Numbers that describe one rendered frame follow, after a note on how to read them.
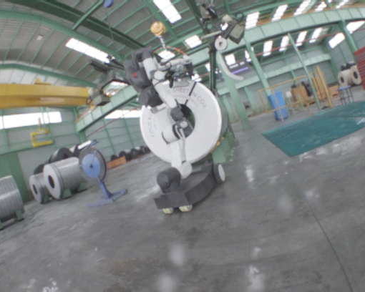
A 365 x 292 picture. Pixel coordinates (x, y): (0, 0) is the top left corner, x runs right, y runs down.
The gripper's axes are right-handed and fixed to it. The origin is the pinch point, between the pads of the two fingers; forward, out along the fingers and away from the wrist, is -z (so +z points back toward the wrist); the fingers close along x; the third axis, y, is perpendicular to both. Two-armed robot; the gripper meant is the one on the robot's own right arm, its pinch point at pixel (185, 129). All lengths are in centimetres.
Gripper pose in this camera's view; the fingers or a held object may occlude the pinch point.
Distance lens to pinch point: 138.7
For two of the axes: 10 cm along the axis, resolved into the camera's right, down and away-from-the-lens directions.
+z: -5.2, -8.5, -1.1
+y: -2.6, 0.4, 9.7
